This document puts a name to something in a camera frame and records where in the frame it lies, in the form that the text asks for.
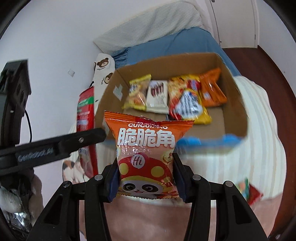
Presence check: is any small red snack packet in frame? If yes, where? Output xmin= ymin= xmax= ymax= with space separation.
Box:
xmin=247 ymin=184 xmax=263 ymax=206

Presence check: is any colourful candy balls bag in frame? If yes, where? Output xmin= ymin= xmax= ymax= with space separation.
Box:
xmin=236 ymin=178 xmax=250 ymax=201

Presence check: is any red green snack packet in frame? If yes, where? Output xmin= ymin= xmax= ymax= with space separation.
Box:
xmin=76 ymin=87 xmax=98 ymax=178

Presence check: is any orange mushroom panda chips bag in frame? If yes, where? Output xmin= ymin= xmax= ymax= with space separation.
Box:
xmin=104 ymin=111 xmax=194 ymax=199

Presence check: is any yellow peanut snack packet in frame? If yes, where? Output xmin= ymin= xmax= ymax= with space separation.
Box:
xmin=122 ymin=74 xmax=152 ymax=111

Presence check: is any orange sunflower seed packet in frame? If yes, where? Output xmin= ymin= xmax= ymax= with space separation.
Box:
xmin=199 ymin=68 xmax=227 ymax=108

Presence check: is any white gloved hand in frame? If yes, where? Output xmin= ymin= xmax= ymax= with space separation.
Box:
xmin=1 ymin=168 xmax=44 ymax=233

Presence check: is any striped cream blanket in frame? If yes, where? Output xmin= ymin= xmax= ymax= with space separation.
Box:
xmin=63 ymin=76 xmax=286 ymax=198

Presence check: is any pink plush blanket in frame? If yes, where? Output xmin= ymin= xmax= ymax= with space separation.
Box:
xmin=79 ymin=194 xmax=282 ymax=240

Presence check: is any bear print pillow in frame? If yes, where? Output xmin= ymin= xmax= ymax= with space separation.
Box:
xmin=90 ymin=53 xmax=115 ymax=103

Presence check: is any Korean cheese noodle packet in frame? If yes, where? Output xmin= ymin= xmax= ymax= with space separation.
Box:
xmin=168 ymin=75 xmax=212 ymax=125

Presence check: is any milk carton cardboard box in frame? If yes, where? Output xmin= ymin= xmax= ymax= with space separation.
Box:
xmin=95 ymin=53 xmax=248 ymax=150

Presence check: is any white chocolate stick packet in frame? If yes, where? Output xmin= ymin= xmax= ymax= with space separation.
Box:
xmin=146 ymin=80 xmax=169 ymax=114

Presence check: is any grey white pillow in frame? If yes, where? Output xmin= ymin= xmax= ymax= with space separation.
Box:
xmin=93 ymin=1 xmax=213 ymax=55

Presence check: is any blue bed sheet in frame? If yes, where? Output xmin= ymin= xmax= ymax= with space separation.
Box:
xmin=111 ymin=27 xmax=240 ymax=76

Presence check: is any white door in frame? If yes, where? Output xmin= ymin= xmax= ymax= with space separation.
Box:
xmin=205 ymin=0 xmax=259 ymax=48

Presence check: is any white wall switch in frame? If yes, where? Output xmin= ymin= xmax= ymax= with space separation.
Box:
xmin=68 ymin=69 xmax=75 ymax=77

